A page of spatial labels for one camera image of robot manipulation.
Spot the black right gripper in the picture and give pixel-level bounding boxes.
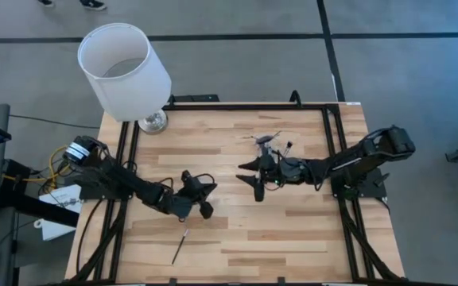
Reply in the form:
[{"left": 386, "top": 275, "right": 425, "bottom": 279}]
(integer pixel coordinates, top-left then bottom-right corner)
[{"left": 235, "top": 153, "right": 308, "bottom": 203}]

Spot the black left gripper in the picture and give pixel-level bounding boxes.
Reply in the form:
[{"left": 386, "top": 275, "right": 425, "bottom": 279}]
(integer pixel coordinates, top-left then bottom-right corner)
[{"left": 160, "top": 177, "right": 219, "bottom": 221}]

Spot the silver lamp base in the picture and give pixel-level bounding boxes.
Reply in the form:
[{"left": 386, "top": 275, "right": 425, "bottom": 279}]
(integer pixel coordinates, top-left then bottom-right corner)
[{"left": 137, "top": 109, "right": 169, "bottom": 135}]

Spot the white lamp shade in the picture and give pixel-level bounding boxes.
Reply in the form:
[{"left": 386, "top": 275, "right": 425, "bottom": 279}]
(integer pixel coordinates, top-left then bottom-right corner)
[{"left": 76, "top": 22, "right": 173, "bottom": 122}]

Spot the white paper sheet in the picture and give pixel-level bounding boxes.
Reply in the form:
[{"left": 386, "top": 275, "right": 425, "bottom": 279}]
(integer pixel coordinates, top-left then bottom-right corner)
[{"left": 37, "top": 184, "right": 83, "bottom": 215}]

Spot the white tag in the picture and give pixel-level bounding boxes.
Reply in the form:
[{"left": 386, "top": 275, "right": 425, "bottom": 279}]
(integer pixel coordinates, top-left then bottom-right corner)
[{"left": 33, "top": 216, "right": 78, "bottom": 242}]

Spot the black stand bar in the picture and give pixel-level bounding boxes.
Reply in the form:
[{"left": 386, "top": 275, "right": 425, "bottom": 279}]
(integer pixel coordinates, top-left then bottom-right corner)
[{"left": 0, "top": 158, "right": 81, "bottom": 228}]

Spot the person's shoe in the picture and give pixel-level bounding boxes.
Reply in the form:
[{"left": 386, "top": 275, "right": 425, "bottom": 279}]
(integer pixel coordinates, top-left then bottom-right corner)
[{"left": 79, "top": 0, "right": 107, "bottom": 12}]

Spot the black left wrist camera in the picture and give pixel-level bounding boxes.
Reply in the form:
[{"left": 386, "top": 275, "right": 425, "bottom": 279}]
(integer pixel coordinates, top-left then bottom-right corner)
[{"left": 180, "top": 169, "right": 195, "bottom": 187}]

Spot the black aluminium table frame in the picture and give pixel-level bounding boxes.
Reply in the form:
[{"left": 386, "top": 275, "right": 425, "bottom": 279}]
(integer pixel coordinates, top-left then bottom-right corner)
[{"left": 68, "top": 102, "right": 403, "bottom": 286}]

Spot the black flat bracket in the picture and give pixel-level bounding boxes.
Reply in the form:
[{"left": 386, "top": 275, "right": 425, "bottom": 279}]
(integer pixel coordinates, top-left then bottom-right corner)
[{"left": 168, "top": 94, "right": 220, "bottom": 104}]

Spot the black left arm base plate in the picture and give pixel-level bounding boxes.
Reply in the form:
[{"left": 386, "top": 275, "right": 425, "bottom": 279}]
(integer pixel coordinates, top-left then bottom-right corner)
[{"left": 66, "top": 174, "right": 135, "bottom": 201}]

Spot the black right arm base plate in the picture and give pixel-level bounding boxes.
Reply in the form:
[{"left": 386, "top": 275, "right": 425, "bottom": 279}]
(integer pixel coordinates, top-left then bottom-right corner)
[{"left": 329, "top": 166, "right": 389, "bottom": 200}]

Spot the thick black cable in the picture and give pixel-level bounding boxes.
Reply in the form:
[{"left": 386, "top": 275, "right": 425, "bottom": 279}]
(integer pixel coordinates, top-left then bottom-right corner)
[{"left": 75, "top": 197, "right": 107, "bottom": 279}]

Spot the thin black floor cable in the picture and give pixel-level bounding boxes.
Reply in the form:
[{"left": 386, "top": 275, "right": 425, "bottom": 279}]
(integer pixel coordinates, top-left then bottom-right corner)
[{"left": 9, "top": 114, "right": 101, "bottom": 129}]

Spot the yellow cable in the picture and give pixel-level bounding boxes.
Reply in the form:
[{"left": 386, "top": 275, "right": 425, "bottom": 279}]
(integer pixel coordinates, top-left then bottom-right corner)
[{"left": 2, "top": 145, "right": 75, "bottom": 190}]

